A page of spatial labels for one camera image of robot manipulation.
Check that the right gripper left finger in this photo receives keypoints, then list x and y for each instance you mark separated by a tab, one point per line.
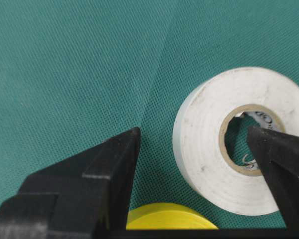
84	196

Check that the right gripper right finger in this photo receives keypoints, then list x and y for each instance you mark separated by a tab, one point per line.
277	155

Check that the white tape roll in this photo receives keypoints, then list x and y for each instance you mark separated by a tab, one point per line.
198	138

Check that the yellow tape roll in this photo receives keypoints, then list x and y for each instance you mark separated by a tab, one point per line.
167	216

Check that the green table cloth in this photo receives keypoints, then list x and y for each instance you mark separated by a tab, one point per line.
74	73

